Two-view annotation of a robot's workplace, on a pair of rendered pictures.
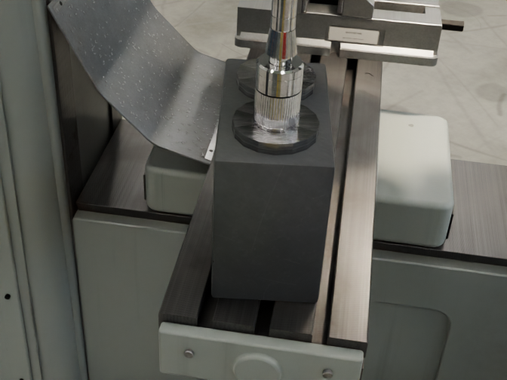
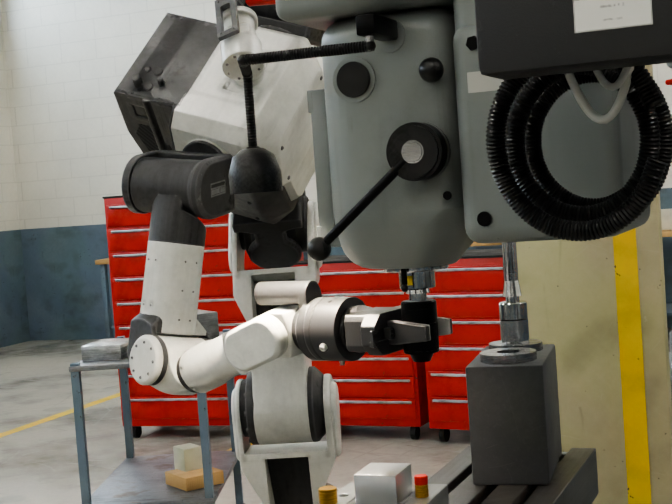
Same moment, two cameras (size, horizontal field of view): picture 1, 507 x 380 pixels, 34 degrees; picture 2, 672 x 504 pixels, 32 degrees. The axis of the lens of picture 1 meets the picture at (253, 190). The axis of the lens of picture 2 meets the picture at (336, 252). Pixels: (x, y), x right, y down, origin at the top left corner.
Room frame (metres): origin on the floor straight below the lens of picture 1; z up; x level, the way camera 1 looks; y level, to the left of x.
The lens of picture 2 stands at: (2.70, 0.25, 1.42)
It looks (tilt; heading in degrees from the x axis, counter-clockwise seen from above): 3 degrees down; 196
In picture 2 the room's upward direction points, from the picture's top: 4 degrees counter-clockwise
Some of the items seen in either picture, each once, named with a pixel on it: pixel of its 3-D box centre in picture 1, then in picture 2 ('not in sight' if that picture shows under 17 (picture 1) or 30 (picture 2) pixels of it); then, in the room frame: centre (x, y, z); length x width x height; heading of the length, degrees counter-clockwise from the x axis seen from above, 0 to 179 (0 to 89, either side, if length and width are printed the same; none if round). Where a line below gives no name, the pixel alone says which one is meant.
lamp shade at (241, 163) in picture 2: not in sight; (254, 169); (1.17, -0.30, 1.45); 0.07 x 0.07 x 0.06
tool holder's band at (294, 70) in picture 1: (280, 65); (512, 304); (0.72, -0.02, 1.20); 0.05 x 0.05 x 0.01
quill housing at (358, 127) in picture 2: not in sight; (410, 142); (1.17, -0.08, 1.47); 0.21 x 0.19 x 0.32; 173
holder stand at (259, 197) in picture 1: (271, 171); (515, 407); (0.77, -0.02, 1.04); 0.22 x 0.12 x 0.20; 0
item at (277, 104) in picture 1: (278, 95); (514, 325); (0.72, -0.02, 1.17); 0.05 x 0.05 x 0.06
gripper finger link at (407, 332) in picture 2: not in sight; (406, 333); (1.20, -0.09, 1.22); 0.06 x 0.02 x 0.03; 69
